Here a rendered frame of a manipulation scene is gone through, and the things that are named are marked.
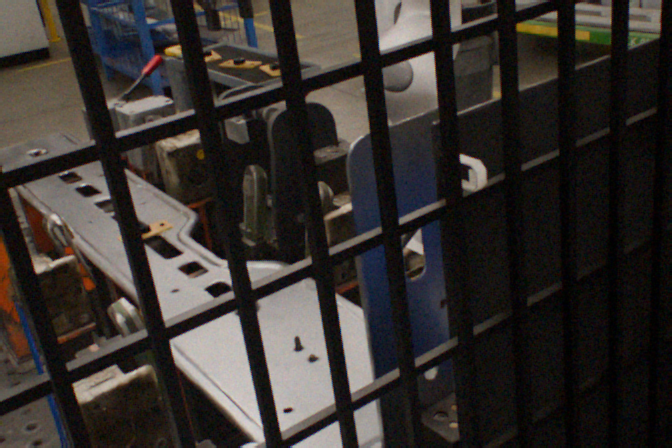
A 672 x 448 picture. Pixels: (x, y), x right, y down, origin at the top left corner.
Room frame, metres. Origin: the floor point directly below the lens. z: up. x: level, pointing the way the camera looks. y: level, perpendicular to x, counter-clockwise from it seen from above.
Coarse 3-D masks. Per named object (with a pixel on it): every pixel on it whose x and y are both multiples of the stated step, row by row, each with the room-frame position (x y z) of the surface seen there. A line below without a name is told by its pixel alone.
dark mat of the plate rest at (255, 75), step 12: (216, 48) 1.76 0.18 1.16; (228, 48) 1.75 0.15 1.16; (240, 48) 1.73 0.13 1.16; (180, 60) 1.70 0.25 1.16; (216, 60) 1.66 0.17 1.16; (228, 60) 1.64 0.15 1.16; (252, 60) 1.61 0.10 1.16; (264, 60) 1.60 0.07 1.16; (276, 60) 1.58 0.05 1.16; (228, 72) 1.55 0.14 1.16; (240, 72) 1.53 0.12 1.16; (252, 72) 1.52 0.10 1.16; (264, 72) 1.51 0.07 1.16
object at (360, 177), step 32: (416, 128) 0.60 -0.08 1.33; (352, 160) 0.57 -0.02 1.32; (416, 160) 0.60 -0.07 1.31; (352, 192) 0.57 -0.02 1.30; (416, 192) 0.60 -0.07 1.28; (384, 256) 0.58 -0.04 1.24; (384, 288) 0.58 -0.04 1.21; (416, 288) 0.59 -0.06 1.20; (384, 320) 0.57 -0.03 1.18; (416, 320) 0.59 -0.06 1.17; (384, 352) 0.57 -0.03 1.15; (416, 352) 0.59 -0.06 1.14; (448, 384) 0.60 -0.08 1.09; (384, 416) 0.57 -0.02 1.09
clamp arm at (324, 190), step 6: (324, 186) 1.06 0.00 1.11; (324, 192) 1.05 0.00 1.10; (330, 192) 1.05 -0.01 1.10; (324, 198) 1.05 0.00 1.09; (330, 198) 1.05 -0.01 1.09; (324, 204) 1.05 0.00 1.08; (330, 204) 1.05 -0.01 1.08; (324, 210) 1.05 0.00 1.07; (330, 210) 1.05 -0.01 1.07; (324, 216) 1.04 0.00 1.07; (306, 234) 1.07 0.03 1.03; (306, 240) 1.06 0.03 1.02; (306, 246) 1.06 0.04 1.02; (306, 252) 1.06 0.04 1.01; (306, 258) 1.05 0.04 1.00
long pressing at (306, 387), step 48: (48, 144) 1.79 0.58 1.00; (48, 192) 1.49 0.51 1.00; (144, 192) 1.41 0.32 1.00; (96, 240) 1.23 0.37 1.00; (192, 240) 1.17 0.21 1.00; (192, 288) 1.02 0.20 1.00; (288, 288) 0.98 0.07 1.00; (192, 336) 0.89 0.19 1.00; (240, 336) 0.88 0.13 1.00; (288, 336) 0.86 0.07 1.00; (192, 384) 0.81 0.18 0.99; (240, 384) 0.78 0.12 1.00; (288, 384) 0.76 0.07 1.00; (240, 432) 0.71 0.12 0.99; (336, 432) 0.67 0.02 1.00
